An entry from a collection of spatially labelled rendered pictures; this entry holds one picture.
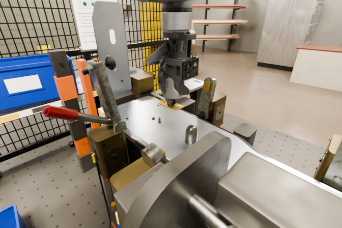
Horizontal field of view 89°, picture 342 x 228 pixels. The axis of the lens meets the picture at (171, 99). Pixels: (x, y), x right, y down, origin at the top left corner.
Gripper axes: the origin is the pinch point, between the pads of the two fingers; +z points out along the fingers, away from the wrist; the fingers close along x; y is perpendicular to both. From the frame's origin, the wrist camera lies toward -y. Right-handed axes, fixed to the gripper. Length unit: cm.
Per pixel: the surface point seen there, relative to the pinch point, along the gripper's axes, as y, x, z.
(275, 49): -113, 497, 55
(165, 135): 6.1, -8.0, 6.0
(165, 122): 1.4, -3.7, 6.1
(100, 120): 0.8, -22.5, -2.6
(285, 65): -78, 499, 94
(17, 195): -35, -45, 36
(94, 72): 1.6, -22.1, -13.7
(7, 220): -21, -47, 31
